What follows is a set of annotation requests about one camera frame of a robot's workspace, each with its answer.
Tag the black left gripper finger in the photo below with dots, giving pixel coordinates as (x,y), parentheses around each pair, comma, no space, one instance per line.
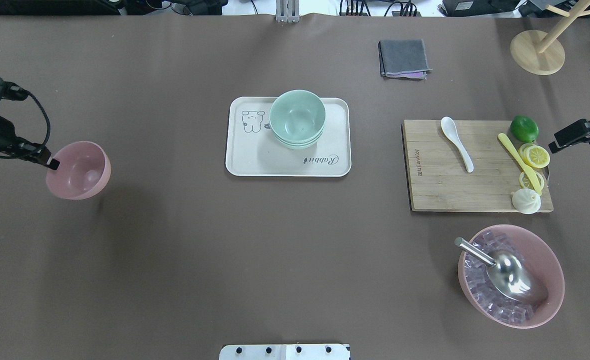
(45,158)

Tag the small pink bowl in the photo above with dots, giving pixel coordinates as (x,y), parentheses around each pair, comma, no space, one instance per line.
(84,171)

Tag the white ceramic spoon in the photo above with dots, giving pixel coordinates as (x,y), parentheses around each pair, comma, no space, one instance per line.
(450,131)

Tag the large pink ice bowl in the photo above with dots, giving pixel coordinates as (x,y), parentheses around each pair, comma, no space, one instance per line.
(537,257)

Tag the lemon slice near lime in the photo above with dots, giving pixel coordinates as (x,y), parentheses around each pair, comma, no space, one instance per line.
(534,155)

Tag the green lime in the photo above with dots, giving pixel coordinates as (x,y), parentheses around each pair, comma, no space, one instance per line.
(524,129)

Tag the yellow plastic knife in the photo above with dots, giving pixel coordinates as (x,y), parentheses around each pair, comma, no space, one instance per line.
(528,170)

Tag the lemon slice near bun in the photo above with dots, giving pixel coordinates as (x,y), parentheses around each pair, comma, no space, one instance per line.
(526,184)

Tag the wooden cup tree stand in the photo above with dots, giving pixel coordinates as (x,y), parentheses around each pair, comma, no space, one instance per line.
(540,52)

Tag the white steamed bun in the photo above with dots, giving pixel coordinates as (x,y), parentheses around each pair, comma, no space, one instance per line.
(526,201)

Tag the bamboo cutting board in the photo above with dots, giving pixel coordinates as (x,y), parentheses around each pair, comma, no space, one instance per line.
(437,177)

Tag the metal ice scoop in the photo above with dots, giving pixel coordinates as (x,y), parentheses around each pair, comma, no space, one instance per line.
(508,275)

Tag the purple cloth under grey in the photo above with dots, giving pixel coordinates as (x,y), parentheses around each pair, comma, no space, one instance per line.
(414,75)

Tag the cream rabbit tray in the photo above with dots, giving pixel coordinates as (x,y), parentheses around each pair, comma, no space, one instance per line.
(252,149)

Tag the grey folded cloth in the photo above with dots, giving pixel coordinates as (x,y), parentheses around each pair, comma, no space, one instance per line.
(402,56)

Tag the green stacked bowls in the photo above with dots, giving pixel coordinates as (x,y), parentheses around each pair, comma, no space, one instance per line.
(297,119)

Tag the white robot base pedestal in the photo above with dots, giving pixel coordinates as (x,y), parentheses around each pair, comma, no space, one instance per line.
(304,351)

